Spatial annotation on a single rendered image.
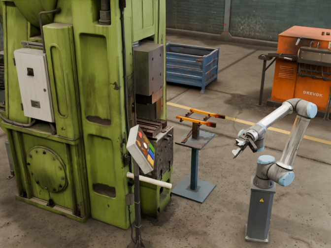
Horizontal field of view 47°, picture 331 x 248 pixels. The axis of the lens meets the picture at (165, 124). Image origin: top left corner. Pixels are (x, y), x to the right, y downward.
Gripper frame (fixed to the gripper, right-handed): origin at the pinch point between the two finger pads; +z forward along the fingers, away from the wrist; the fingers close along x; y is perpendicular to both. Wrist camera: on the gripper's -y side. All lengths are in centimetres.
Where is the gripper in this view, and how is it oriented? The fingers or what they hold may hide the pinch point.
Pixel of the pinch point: (236, 152)
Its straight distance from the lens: 275.4
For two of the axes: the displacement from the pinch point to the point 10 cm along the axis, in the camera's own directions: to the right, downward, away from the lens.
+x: 1.0, -7.2, -6.9
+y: -7.2, -5.3, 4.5
